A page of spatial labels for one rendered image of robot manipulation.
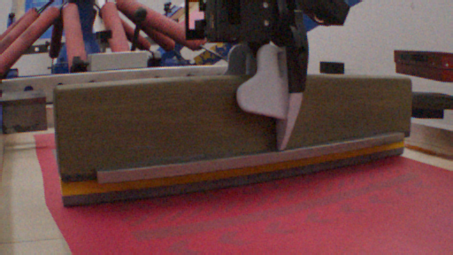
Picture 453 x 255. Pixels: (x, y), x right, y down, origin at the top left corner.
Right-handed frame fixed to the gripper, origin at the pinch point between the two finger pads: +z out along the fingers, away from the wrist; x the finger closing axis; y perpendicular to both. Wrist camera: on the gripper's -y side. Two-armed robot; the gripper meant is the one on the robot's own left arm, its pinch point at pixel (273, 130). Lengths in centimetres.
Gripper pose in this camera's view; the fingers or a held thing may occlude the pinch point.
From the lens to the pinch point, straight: 42.9
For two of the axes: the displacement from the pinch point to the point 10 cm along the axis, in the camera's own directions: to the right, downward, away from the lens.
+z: 0.3, 9.8, 1.8
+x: 4.6, 1.5, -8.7
